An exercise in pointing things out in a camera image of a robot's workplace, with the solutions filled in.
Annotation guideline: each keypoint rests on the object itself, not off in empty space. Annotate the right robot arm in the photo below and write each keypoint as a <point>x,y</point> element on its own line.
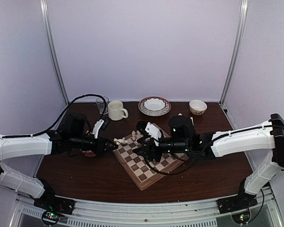
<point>184,139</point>

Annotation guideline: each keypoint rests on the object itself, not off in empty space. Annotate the left aluminium frame post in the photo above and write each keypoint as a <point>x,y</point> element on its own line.
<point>53,55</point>

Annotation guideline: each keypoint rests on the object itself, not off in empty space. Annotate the clear drinking glass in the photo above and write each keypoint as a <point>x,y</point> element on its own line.
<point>102,105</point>

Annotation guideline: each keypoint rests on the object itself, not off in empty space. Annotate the cream cat-ear bowl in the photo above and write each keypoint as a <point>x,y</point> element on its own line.
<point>189,117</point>

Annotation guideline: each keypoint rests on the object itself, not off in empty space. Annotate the right aluminium frame post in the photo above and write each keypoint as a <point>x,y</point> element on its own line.
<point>236,49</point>

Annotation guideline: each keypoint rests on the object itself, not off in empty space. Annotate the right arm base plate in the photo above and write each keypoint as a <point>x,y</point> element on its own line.
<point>235,203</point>

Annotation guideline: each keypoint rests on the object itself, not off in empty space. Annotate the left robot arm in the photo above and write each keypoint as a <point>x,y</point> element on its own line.
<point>69,135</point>

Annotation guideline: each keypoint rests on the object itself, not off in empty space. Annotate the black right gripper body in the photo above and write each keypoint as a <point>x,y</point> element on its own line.
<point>152,151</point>

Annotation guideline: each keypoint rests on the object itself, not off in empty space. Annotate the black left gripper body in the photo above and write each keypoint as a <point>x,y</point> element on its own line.
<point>98,147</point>

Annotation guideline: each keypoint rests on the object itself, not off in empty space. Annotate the small white floral bowl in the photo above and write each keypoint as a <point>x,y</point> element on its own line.
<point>197,107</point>

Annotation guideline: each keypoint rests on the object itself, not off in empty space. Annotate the pink cat-ear bowl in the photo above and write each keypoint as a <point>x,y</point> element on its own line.
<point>89,154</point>

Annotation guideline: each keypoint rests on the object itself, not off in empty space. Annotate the white bishop chess piece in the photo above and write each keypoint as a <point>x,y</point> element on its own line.
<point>120,141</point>

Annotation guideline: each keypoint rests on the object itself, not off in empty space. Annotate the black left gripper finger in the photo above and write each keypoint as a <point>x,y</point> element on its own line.
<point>109,143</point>
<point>110,149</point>

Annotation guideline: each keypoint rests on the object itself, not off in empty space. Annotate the white king chess piece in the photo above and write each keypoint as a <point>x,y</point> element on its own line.
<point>134,136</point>

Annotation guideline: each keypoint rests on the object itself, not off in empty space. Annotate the cream ribbed mug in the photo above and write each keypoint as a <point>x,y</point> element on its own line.
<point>116,111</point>

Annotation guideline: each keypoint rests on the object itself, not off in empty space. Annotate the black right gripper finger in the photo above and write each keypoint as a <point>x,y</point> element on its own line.
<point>140,151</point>
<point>143,140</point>

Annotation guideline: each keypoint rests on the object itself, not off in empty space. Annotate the aluminium frame post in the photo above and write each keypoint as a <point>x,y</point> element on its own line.
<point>53,55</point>
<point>236,49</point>

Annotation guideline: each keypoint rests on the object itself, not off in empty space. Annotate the white scalloped bowl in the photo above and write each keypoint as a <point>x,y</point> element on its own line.
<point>154,104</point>

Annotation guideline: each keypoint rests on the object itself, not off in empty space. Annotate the patterned ceramic plate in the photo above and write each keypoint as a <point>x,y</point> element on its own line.
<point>147,112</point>

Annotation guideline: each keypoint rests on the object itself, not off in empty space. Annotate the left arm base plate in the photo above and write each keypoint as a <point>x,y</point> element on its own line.
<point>54,204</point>

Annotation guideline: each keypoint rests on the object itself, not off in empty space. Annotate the aluminium front rail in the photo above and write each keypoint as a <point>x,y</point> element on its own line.
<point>202,213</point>

